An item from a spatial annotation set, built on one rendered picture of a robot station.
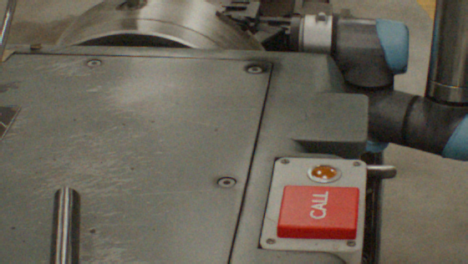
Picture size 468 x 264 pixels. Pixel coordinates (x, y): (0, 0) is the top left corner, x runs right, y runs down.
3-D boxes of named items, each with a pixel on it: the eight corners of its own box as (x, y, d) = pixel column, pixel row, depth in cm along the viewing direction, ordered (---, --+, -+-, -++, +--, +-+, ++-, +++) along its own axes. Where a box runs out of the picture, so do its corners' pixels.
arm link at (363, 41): (406, 89, 142) (409, 33, 138) (329, 85, 143) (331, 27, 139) (406, 65, 149) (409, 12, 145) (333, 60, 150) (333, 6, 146)
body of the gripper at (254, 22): (220, 46, 153) (303, 50, 151) (210, 72, 146) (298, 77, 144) (219, -3, 150) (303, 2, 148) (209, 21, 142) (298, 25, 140)
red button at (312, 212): (355, 249, 76) (357, 227, 75) (276, 246, 77) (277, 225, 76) (358, 206, 81) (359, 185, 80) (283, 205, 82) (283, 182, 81)
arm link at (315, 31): (329, 79, 143) (330, 24, 139) (296, 77, 144) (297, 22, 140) (333, 56, 150) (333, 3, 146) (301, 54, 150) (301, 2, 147)
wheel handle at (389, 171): (396, 182, 191) (397, 170, 190) (355, 181, 192) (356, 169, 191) (396, 175, 193) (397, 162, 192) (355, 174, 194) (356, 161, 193)
